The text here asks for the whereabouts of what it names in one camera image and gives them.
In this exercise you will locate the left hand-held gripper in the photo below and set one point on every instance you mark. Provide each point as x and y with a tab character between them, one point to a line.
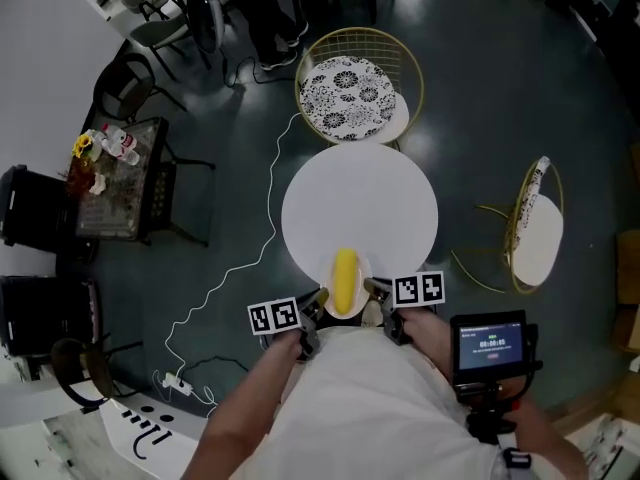
274	316

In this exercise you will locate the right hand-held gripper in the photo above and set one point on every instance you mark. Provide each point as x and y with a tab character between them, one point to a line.
419	289

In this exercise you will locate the white plate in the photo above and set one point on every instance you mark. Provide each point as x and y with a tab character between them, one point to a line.
362	273

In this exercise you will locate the yellow corn cob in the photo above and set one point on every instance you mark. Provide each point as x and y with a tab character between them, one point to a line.
344	280

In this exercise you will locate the person's left forearm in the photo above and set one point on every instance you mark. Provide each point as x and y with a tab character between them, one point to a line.
240	408

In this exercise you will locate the person's right forearm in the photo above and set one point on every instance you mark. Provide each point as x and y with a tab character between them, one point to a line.
435	338

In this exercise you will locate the white round table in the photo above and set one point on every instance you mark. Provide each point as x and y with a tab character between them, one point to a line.
360	193

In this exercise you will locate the person's white shirt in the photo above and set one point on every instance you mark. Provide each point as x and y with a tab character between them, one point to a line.
370	408

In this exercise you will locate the white power strip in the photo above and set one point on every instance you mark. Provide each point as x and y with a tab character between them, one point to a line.
178	383

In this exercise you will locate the black and white floral cushion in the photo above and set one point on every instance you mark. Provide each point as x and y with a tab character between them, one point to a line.
347	98

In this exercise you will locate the white board with black marks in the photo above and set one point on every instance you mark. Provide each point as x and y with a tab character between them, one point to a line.
165	433

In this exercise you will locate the black glass-top side table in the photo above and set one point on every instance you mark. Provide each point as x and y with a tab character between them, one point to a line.
145	188

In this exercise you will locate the brown round-back chair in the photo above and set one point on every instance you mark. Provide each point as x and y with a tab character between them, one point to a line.
95	373

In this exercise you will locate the clear plastic bottle red label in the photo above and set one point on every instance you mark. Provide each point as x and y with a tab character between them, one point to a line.
119	137
127	155

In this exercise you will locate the dried reddish flower bunch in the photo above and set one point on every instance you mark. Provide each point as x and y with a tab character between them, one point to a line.
82	175

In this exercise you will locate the black box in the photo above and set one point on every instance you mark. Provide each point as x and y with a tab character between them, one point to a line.
45	313
30	208

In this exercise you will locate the yellow sunflower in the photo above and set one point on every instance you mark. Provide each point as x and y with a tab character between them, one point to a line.
84	143

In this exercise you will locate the black round-back chair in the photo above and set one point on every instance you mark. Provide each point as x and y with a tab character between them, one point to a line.
120	93

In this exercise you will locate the black office chair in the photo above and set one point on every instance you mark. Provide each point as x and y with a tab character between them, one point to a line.
205	18

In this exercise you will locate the black screen device on mount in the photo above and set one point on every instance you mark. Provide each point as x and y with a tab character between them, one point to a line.
492	348

